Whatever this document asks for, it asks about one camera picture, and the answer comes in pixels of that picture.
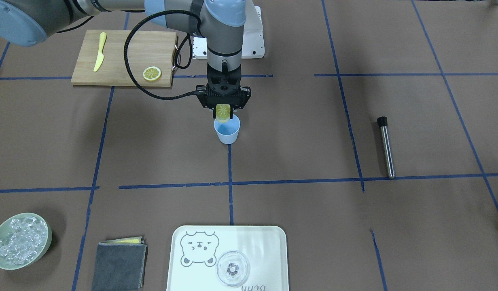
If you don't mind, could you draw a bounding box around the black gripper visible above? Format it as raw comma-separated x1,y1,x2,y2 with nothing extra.
195,65,251,118

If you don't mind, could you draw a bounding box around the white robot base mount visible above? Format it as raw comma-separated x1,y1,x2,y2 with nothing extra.
192,0,265,59

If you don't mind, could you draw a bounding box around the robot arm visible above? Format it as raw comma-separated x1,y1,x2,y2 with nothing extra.
0,0,251,118

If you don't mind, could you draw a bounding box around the light blue paper cup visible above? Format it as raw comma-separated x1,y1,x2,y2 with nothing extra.
214,115,241,144

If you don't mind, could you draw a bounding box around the grey folded cloth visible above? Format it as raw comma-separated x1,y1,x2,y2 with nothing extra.
91,236,147,291

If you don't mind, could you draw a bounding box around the yellow plastic knife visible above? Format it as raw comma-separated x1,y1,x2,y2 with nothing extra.
93,32,108,72

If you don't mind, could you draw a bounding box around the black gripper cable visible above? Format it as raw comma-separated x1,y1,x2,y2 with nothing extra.
124,11,204,101

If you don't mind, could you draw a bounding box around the white bear serving tray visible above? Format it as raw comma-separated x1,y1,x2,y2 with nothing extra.
166,225,290,291

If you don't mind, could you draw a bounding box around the green bowl of ice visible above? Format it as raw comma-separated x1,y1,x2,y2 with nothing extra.
0,213,53,270

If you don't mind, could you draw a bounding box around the steel muddler black tip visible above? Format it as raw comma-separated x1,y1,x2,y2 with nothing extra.
377,116,396,180

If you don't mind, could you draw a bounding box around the picked lemon slice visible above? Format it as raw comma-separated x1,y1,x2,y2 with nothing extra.
215,104,231,123

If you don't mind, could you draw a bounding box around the wooden cutting board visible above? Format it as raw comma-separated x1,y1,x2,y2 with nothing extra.
71,30,181,87

